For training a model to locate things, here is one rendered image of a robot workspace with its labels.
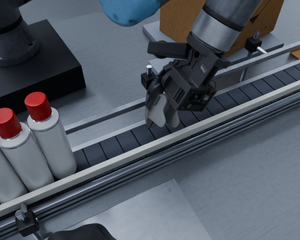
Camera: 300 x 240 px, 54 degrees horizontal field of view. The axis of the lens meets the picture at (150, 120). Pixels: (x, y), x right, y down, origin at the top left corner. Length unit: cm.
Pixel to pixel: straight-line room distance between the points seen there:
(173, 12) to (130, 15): 55
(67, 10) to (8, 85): 50
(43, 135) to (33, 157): 4
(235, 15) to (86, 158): 40
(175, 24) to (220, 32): 47
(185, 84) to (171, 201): 22
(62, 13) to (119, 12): 81
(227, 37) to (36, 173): 39
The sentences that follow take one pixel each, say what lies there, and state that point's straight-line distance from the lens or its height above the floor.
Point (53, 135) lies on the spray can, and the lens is 51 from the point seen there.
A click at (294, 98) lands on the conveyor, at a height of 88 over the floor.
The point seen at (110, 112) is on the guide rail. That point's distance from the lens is 60.
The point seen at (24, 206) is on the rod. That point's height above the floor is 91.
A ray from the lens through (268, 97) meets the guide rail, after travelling 74.
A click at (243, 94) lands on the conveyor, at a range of 78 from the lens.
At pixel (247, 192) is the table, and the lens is 67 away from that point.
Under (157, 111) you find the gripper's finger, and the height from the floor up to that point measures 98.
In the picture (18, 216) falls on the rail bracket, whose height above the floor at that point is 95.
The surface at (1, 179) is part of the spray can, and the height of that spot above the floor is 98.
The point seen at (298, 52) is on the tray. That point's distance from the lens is 107.
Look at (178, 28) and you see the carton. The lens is 95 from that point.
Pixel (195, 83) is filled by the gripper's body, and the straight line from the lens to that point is 51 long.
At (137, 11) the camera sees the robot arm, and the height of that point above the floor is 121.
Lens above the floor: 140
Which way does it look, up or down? 49 degrees down
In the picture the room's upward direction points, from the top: straight up
